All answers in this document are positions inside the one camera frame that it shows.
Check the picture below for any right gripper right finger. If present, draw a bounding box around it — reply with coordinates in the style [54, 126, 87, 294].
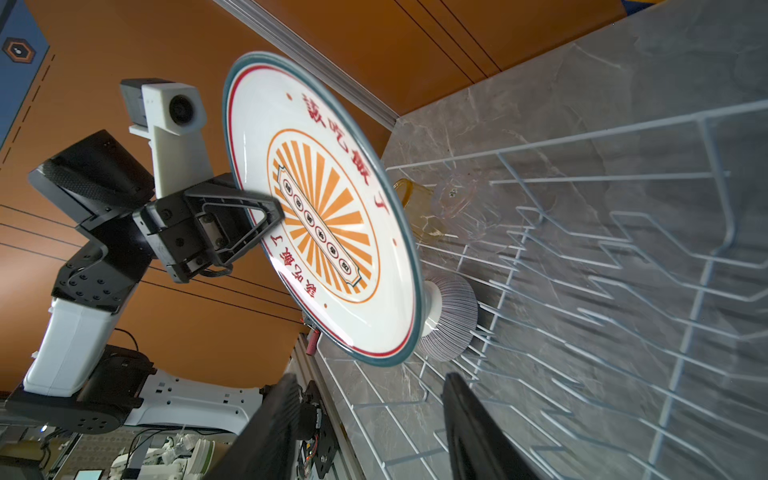
[442, 373, 539, 480]

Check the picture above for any red handled screwdriver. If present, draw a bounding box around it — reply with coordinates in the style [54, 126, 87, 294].
[306, 329, 322, 356]

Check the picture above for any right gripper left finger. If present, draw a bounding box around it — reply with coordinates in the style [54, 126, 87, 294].
[204, 373, 300, 480]

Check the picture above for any yellow plastic cup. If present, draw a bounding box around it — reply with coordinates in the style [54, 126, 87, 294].
[393, 178, 445, 244]

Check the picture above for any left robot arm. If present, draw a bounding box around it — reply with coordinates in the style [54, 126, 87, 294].
[5, 130, 284, 435]

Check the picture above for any clear plastic cup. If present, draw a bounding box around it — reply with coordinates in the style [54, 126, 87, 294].
[430, 170, 501, 243]

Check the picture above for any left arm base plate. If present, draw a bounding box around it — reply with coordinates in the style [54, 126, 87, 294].
[296, 380, 338, 479]

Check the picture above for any white wire dish rack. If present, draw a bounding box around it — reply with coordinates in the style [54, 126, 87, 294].
[318, 101, 767, 479]

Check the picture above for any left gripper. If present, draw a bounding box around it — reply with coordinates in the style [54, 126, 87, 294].
[132, 174, 285, 284]

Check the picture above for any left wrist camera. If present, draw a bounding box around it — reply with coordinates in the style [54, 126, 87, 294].
[120, 78, 214, 199]

